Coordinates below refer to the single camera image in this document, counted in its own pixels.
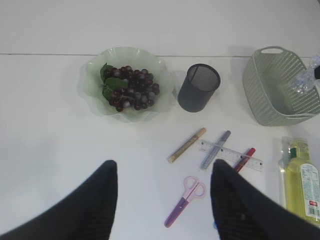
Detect pink scissors with cover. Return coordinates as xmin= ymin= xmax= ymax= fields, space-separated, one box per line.
xmin=164 ymin=176 xmax=207 ymax=228

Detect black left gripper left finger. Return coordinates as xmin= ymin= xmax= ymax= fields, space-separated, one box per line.
xmin=0 ymin=160 xmax=118 ymax=240

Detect black mesh pen holder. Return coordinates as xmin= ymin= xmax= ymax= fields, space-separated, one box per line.
xmin=177 ymin=63 xmax=221 ymax=113

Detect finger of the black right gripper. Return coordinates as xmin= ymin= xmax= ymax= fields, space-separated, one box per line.
xmin=314 ymin=66 xmax=320 ymax=80

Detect blue scissors with cover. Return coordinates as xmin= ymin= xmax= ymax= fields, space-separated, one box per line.
xmin=212 ymin=221 xmax=218 ymax=230

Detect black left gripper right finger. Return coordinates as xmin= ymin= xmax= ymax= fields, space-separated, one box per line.
xmin=210 ymin=159 xmax=320 ymax=240

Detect red glitter pen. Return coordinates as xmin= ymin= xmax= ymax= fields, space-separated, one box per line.
xmin=234 ymin=147 xmax=256 ymax=173

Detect clear plastic ruler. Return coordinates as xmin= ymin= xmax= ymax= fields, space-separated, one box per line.
xmin=197 ymin=140 xmax=264 ymax=172

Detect purple artificial grape bunch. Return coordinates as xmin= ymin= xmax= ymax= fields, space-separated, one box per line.
xmin=100 ymin=63 xmax=161 ymax=113

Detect silver glitter pen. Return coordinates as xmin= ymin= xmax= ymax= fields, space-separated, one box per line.
xmin=200 ymin=130 xmax=231 ymax=171

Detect clear plastic sheet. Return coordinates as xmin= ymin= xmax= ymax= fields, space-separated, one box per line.
xmin=289 ymin=55 xmax=320 ymax=95

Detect green wavy glass plate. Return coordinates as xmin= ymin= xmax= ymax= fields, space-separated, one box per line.
xmin=83 ymin=47 xmax=175 ymax=122

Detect yellow tea drink bottle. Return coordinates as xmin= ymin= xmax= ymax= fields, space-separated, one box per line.
xmin=279 ymin=136 xmax=320 ymax=227

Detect gold glitter pen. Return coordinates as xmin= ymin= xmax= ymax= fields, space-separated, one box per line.
xmin=167 ymin=127 xmax=207 ymax=163

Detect green plastic woven basket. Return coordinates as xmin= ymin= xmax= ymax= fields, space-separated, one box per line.
xmin=242 ymin=46 xmax=320 ymax=127

